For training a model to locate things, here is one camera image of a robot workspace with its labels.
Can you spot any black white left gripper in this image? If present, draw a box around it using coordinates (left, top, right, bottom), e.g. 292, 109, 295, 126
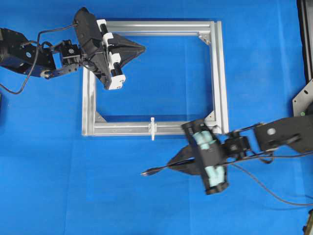
73, 7, 146, 90

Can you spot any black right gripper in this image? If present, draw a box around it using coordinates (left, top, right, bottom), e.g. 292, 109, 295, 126
167, 119, 228, 195

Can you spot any black wire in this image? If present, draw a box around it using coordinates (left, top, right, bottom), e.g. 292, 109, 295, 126
140, 156, 313, 206

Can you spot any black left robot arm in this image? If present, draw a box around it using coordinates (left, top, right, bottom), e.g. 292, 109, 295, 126
0, 7, 146, 90

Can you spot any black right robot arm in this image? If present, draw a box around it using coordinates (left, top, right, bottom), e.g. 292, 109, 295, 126
167, 115, 313, 194

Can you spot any yellow-green object at edge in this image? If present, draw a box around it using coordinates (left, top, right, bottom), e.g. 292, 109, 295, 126
303, 209, 313, 235

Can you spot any blue table mat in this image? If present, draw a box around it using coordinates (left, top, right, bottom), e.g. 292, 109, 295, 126
0, 0, 313, 235

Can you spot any white string loop holder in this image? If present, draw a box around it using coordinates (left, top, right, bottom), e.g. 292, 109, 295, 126
148, 117, 157, 141

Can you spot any square aluminium extrusion frame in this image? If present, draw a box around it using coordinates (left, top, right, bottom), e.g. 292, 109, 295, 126
82, 20, 229, 136

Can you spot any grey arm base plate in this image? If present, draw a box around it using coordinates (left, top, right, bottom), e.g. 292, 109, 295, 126
292, 79, 313, 117

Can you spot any black metal rail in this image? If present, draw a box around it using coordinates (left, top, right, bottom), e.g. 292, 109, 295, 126
296, 0, 313, 84

